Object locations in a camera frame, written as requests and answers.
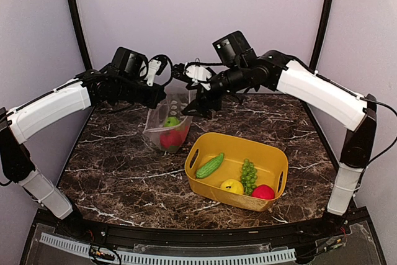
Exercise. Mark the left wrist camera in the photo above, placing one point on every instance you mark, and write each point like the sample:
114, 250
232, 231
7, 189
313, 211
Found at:
156, 66

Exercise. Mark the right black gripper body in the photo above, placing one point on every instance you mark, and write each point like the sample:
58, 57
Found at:
203, 97

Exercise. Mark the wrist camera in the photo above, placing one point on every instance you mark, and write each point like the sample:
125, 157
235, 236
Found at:
156, 66
192, 74

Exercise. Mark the white slotted cable duct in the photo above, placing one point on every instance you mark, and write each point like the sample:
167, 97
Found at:
144, 254

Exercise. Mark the yellow plastic basket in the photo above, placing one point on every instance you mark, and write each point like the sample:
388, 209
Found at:
271, 164

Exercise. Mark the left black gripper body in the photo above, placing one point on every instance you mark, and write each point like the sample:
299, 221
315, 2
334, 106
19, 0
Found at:
150, 100

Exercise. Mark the yellow toy apple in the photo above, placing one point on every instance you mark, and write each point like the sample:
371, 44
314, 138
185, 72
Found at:
232, 186

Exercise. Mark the green toy grapes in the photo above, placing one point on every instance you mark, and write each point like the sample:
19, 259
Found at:
248, 177

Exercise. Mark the black front rail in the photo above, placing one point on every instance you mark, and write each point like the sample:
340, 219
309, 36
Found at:
295, 234

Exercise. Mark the black frame post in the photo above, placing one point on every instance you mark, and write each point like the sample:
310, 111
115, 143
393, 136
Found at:
321, 33
79, 34

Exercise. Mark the right black frame post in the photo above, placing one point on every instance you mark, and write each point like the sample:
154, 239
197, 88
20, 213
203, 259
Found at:
321, 33

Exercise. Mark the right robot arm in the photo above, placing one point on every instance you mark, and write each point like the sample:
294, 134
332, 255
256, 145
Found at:
287, 74

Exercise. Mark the red toy apple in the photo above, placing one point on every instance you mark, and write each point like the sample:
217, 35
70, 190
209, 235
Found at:
172, 140

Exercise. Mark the left black frame post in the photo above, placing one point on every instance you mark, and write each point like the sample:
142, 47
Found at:
79, 34

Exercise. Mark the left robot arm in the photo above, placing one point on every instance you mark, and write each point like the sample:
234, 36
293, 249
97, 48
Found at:
129, 77

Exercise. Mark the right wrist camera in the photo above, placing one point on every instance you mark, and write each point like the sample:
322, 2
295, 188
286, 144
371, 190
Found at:
192, 74

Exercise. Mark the green toy cucumber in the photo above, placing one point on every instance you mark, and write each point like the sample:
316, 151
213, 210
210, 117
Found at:
210, 167

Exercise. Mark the clear zip top bag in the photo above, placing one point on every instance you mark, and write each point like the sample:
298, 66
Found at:
177, 98

